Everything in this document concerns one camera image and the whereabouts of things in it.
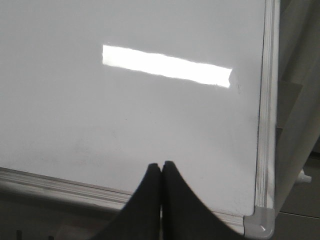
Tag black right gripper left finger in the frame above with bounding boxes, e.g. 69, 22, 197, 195
93, 163, 162, 240

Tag white plastic peg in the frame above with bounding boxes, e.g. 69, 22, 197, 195
296, 169, 312, 184

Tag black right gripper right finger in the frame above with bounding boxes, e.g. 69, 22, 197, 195
162, 161, 244, 240

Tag white whiteboard aluminium frame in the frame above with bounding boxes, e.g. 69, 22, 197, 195
0, 0, 280, 240

